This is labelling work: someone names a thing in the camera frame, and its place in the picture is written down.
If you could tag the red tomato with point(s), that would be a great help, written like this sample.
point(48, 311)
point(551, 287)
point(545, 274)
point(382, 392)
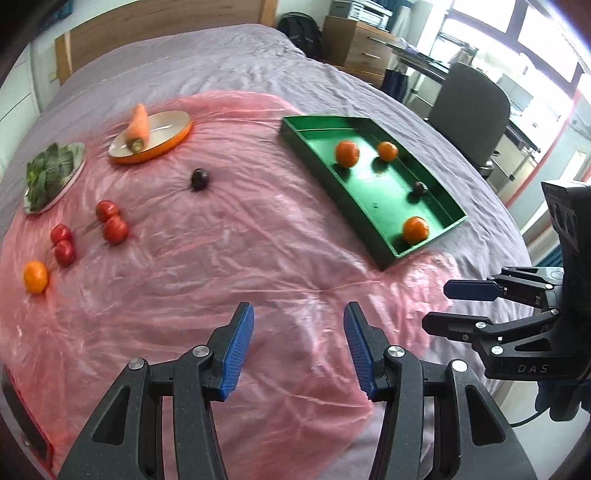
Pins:
point(115, 230)
point(106, 209)
point(60, 233)
point(64, 253)

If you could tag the dark blue hanging bag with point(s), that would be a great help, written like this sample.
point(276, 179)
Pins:
point(395, 84)

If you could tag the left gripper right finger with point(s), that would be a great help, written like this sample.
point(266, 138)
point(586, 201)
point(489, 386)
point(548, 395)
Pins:
point(473, 439)

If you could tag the wooden headboard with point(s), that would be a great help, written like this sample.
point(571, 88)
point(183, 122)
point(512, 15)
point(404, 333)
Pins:
point(143, 20)

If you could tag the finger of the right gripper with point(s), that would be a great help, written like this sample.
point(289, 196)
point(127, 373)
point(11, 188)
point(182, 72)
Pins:
point(532, 286)
point(526, 336)

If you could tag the grey office chair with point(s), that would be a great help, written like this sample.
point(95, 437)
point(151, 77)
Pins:
point(477, 145)

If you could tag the rough orange mandarin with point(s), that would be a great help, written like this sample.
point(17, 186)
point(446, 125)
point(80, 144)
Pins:
point(347, 154)

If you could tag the blue gloved right hand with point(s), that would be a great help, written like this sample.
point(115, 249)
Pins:
point(563, 399)

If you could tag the dark plum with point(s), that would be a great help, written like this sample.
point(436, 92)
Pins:
point(199, 179)
point(420, 189)

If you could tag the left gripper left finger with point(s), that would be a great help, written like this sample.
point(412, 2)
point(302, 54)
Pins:
point(122, 439)

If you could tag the glass desk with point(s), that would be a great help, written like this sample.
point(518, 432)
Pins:
point(467, 98)

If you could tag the white wardrobe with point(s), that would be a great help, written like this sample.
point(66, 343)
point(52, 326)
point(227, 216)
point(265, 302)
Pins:
point(18, 107)

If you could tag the black backpack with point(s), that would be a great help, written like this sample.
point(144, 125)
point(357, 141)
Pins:
point(303, 31)

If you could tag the orange carrot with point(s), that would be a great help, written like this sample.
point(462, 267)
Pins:
point(137, 133)

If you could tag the teal curtain left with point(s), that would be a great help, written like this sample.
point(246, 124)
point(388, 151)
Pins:
point(61, 13)

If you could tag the orange oval dish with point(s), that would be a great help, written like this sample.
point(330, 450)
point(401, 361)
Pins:
point(167, 130)

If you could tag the smooth orange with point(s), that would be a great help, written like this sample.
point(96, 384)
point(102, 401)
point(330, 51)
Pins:
point(416, 230)

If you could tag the green leafy vegetable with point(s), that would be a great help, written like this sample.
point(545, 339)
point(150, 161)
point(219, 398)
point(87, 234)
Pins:
point(47, 174)

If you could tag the small orange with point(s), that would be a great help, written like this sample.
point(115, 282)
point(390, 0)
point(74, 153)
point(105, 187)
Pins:
point(387, 151)
point(35, 277)

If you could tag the green rectangular tray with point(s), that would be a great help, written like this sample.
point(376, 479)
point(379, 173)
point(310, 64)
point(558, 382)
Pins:
point(375, 197)

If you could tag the pink plastic sheet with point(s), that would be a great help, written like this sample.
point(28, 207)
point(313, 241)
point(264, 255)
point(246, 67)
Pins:
point(262, 231)

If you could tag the white plate under greens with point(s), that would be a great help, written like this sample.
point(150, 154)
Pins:
point(79, 162)

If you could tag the grey printer on cabinet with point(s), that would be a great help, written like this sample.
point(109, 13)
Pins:
point(366, 11)

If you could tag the wooden drawer cabinet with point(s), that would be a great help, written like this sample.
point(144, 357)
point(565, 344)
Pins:
point(357, 48)

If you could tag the phone in red case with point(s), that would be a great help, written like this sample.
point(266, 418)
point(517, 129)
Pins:
point(26, 452)

